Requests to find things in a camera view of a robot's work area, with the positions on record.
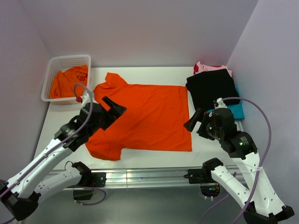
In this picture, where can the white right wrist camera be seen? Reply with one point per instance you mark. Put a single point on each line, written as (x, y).
(219, 103)

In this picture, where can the pink folded t-shirt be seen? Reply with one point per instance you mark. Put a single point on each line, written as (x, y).
(199, 67)

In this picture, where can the orange t-shirt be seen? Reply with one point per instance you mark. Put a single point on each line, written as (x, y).
(63, 83)
(154, 119)

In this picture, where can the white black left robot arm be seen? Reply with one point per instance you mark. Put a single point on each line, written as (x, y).
(22, 193)

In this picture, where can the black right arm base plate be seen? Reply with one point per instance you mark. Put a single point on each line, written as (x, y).
(198, 176)

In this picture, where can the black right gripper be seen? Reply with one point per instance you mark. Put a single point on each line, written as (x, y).
(189, 124)

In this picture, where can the orange t-shirt in basket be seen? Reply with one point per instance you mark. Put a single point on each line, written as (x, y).
(63, 83)

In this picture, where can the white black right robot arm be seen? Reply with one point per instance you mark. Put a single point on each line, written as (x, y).
(258, 198)

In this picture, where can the black folded t-shirt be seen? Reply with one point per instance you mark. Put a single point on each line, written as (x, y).
(208, 86)

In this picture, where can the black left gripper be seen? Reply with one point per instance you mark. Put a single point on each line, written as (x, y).
(116, 110)

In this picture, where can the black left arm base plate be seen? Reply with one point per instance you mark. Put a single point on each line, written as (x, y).
(93, 179)

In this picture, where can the aluminium table frame rail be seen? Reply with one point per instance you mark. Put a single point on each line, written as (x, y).
(151, 177)

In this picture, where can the white plastic laundry basket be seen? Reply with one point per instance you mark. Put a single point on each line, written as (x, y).
(63, 63)

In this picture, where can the teal folded t-shirt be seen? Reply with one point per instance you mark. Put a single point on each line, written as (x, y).
(236, 109)

